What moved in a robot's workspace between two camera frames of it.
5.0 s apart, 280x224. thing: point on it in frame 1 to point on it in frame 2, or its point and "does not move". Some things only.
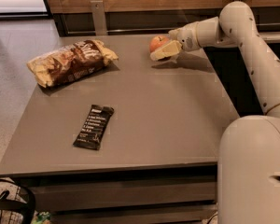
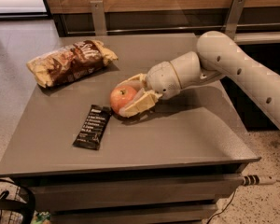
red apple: [157, 41] to [120, 96]
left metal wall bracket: [101, 28] does not move
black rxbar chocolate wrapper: [91, 134] does not move
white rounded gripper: [187, 37] to [161, 77]
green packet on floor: [41, 217] does not move
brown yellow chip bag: [77, 60] does not move
